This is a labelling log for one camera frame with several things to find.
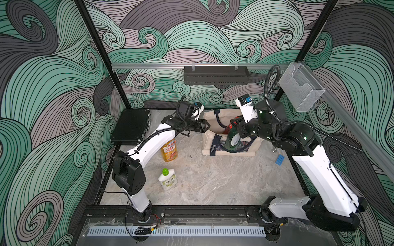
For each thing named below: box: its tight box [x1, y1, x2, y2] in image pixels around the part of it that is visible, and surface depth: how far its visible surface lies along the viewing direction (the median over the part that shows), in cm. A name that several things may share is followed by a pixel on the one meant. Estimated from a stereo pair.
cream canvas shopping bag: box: [202, 108, 265, 157], surface depth 90 cm
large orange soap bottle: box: [161, 137, 179, 162], surface depth 85 cm
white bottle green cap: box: [158, 167, 177, 191], surface depth 74 cm
